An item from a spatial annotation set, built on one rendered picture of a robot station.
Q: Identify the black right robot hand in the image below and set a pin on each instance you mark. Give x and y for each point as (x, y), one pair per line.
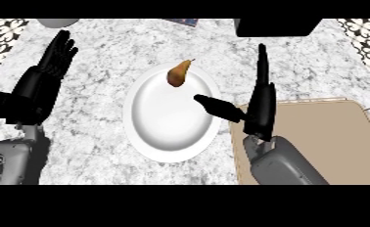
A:
(263, 107)

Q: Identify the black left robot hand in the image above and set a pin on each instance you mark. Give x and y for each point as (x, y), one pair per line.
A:
(41, 81)

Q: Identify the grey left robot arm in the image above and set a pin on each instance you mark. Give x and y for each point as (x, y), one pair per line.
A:
(20, 154)

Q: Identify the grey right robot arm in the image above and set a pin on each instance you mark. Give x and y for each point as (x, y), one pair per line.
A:
(282, 162)

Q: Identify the beige tray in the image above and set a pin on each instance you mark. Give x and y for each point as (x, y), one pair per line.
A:
(313, 139)

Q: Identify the white oval plate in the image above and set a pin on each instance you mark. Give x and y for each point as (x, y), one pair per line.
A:
(171, 113)

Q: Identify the brown pear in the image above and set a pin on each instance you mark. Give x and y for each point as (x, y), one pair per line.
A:
(178, 73)

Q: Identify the grey round bowl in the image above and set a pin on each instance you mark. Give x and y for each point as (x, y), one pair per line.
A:
(57, 22)

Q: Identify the black appliance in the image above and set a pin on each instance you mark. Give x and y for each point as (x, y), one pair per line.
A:
(277, 27)

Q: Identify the dark blue patterned object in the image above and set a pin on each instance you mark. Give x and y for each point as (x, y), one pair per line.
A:
(186, 21)

